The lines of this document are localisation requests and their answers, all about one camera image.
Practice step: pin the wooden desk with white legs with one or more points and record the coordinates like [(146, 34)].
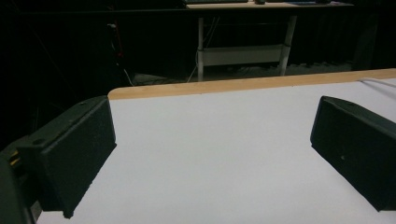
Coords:
[(243, 54)]

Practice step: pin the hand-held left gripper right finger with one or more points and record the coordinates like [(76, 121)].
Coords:
[(355, 146)]

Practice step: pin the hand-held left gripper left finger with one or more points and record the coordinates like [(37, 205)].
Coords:
[(71, 155)]

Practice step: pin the white mat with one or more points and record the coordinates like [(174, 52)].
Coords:
[(211, 155)]

